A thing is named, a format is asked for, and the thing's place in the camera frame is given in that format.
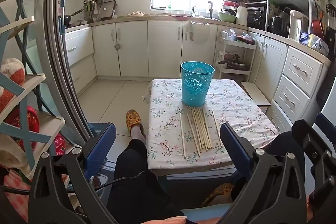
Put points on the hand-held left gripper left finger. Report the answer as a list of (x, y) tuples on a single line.
[(101, 148)]

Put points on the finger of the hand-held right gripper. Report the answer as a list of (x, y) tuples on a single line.
[(323, 161), (326, 125)]

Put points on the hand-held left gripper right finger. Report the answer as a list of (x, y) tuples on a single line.
[(235, 148)]

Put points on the pile of wooden chopsticks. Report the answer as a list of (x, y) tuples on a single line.
[(200, 132)]

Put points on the teal perforated plastic basket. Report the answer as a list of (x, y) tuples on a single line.
[(197, 90)]

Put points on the orange patterned slipper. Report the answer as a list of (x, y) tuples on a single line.
[(218, 192), (134, 117)]

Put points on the white three-drawer base cabinet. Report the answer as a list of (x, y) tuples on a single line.
[(299, 87)]

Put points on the person's left leg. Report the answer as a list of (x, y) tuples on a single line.
[(136, 187)]

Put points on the small white stool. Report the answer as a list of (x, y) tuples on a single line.
[(256, 94)]

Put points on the floral tablecloth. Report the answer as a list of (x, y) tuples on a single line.
[(168, 108)]

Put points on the lidded black pan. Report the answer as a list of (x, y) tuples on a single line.
[(236, 64)]

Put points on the blue white plastic package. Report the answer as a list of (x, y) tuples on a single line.
[(315, 43)]

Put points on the white two-drawer base cabinet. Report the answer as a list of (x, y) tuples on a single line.
[(78, 66)]

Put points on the pink checked cloth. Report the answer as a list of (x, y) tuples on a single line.
[(15, 187)]

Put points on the white rolling cart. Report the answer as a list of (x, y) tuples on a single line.
[(244, 46)]

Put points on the small hanging metal piece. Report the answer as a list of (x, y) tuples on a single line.
[(117, 47)]

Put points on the white electric kettle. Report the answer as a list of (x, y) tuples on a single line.
[(296, 27)]

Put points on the white door base cabinet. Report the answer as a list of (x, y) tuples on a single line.
[(162, 48)]

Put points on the red white plush slipper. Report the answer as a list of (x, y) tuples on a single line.
[(11, 69)]

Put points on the white hanging plastic holder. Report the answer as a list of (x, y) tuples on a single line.
[(199, 32)]

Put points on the black toaster oven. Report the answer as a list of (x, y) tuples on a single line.
[(256, 16)]

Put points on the green bowl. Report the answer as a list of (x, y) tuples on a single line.
[(227, 18)]

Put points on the white thermos jug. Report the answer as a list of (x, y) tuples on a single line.
[(241, 15)]

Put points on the black frying pan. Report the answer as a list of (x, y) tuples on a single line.
[(67, 18)]

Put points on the black tall faucet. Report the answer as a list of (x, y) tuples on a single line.
[(210, 10)]

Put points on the chrome kitchen faucet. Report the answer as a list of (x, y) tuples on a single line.
[(193, 12)]

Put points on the white blue shoe rack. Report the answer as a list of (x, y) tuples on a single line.
[(18, 26)]

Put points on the metal sliding door frame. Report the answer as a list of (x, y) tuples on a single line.
[(52, 56)]

